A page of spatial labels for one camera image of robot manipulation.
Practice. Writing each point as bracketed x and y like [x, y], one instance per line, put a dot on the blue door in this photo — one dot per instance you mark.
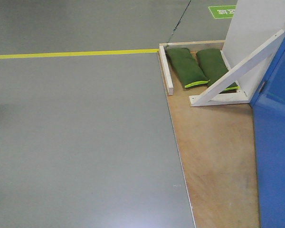
[269, 127]

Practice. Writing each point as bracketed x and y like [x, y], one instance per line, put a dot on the yellow floor tape line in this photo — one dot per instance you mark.
[81, 53]

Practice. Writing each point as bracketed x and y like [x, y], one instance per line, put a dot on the green sandbag left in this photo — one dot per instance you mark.
[186, 67]

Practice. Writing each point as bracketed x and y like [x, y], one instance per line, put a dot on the green sandbag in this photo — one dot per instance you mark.
[186, 67]
[212, 64]

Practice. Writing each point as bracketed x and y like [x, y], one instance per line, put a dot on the white diagonal brace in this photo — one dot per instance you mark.
[256, 57]

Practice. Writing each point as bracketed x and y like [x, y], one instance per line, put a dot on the plywood base platform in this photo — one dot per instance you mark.
[217, 151]

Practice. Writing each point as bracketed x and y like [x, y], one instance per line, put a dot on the green sandbag right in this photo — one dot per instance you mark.
[212, 64]

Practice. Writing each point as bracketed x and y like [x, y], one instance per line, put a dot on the green floor sign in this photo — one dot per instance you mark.
[222, 12]

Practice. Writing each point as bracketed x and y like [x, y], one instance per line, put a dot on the white wooden base frame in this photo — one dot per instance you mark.
[167, 71]

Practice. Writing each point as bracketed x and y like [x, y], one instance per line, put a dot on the white wall panel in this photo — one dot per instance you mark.
[254, 22]

